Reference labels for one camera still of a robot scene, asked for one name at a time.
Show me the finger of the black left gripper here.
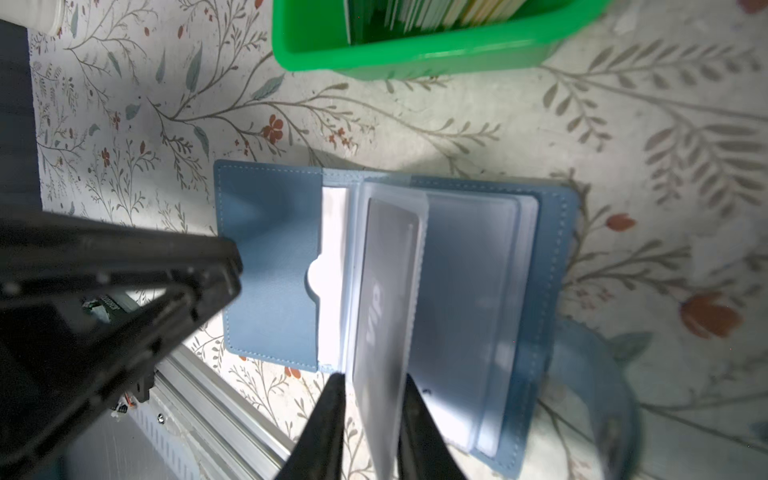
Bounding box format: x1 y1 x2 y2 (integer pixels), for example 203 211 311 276
1 285 240 479
1 206 243 309

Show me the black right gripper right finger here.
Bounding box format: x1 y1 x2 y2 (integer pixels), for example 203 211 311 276
397 374 466 480

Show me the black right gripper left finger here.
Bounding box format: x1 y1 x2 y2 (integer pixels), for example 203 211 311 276
275 373 346 480

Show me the black VIP card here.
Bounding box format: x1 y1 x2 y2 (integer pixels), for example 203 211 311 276
352 198 422 479

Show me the blue leather card holder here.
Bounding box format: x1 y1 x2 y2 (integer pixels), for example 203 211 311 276
214 160 641 479

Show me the green plastic card tray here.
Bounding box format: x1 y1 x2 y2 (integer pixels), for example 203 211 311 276
272 1 609 81

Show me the stack of cards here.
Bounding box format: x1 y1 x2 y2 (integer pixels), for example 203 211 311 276
344 0 525 45

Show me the white pencil cup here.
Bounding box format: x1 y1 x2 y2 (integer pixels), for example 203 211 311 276
0 0 65 36

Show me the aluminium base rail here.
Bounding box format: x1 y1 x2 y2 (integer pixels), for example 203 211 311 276
63 347 293 479

